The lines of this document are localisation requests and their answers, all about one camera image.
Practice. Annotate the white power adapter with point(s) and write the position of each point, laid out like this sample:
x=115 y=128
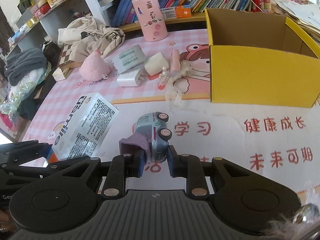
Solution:
x=131 y=78

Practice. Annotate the yellow cardboard box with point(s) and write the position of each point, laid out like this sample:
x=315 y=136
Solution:
x=261 y=59

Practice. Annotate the pearl lace hair accessory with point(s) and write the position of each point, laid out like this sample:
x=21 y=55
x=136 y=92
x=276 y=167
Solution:
x=174 y=80

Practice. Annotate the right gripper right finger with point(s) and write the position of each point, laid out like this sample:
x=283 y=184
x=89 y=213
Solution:
x=189 y=167

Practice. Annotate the small white paper box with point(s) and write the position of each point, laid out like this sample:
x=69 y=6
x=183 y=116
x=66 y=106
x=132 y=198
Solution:
x=61 y=73

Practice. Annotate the beige hoodie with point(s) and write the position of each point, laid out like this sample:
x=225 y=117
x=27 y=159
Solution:
x=85 y=35

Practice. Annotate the pink checkered desk mat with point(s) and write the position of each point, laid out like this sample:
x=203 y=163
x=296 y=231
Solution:
x=280 y=143

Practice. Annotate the orange white small box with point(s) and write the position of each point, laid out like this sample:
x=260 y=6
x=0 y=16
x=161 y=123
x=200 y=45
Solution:
x=177 y=12

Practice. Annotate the pink tube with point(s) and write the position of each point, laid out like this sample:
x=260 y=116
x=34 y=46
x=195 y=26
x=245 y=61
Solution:
x=175 y=61

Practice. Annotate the white usmile toothpaste box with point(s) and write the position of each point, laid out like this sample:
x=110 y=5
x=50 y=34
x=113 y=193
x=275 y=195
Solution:
x=84 y=129

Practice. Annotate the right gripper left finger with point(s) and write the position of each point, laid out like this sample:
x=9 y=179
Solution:
x=128 y=165

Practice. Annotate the white sponge block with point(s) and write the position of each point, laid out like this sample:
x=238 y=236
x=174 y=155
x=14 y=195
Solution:
x=156 y=64

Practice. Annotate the grey folded cloth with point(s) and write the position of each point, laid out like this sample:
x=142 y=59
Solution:
x=23 y=63

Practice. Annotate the clear tape roll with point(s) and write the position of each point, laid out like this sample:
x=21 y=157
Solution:
x=128 y=59

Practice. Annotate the pink plush toy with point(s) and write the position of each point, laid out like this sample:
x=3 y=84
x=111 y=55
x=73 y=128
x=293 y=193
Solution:
x=94 y=68

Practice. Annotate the blue toy car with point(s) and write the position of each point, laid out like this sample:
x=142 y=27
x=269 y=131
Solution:
x=149 y=134

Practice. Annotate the pink cylindrical container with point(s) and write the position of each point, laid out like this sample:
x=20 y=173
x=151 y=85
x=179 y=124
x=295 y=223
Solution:
x=151 y=19

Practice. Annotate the wooden chess board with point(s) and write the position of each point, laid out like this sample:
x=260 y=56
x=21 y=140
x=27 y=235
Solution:
x=64 y=60

